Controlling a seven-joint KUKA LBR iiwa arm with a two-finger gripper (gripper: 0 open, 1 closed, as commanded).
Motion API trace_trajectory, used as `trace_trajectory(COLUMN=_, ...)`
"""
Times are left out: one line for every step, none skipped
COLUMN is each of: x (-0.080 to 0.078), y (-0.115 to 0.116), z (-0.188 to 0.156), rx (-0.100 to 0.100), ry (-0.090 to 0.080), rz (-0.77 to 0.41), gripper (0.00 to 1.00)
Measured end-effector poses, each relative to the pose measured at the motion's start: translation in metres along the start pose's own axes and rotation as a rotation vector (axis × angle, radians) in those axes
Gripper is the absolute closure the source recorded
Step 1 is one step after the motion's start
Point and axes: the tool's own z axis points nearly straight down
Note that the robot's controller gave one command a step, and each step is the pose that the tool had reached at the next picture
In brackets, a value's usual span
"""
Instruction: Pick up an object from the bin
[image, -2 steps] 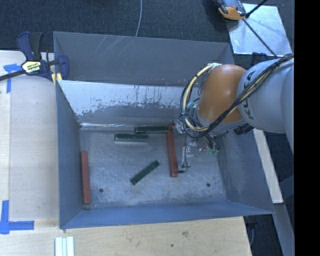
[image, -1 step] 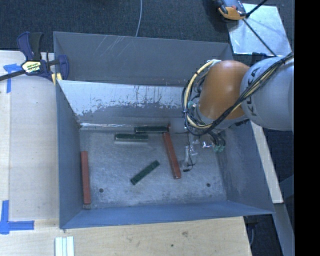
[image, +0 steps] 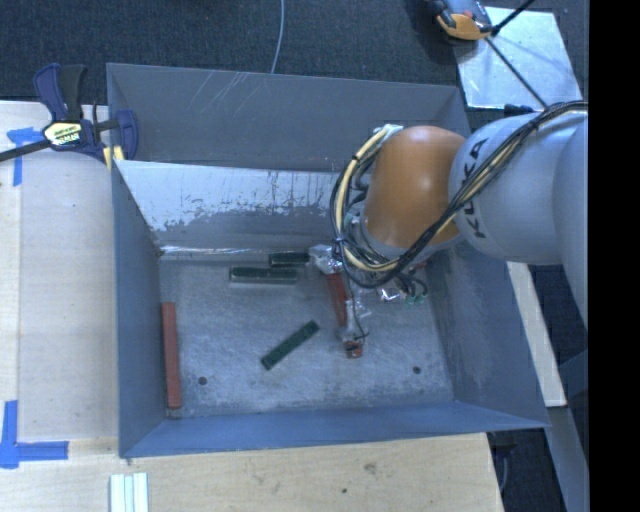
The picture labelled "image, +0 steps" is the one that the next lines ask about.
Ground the grey metal bin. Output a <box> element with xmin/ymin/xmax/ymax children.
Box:
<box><xmin>104</xmin><ymin>62</ymin><xmax>552</xmax><ymax>460</ymax></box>

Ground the red-brown flat block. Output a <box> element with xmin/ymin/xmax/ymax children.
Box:
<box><xmin>159</xmin><ymin>301</ymin><xmax>184</xmax><ymax>411</ymax></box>
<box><xmin>325</xmin><ymin>271</ymin><xmax>365</xmax><ymax>360</ymax></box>

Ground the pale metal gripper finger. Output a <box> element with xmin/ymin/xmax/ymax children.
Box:
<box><xmin>339</xmin><ymin>297</ymin><xmax>373</xmax><ymax>352</ymax></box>
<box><xmin>307</xmin><ymin>243</ymin><xmax>344</xmax><ymax>276</ymax></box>

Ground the dark green flat block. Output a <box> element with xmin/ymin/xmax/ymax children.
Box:
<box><xmin>228</xmin><ymin>265</ymin><xmax>301</xmax><ymax>287</ymax></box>
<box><xmin>268</xmin><ymin>251</ymin><xmax>312</xmax><ymax>269</ymax></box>
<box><xmin>259</xmin><ymin>319</ymin><xmax>322</xmax><ymax>372</ymax></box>

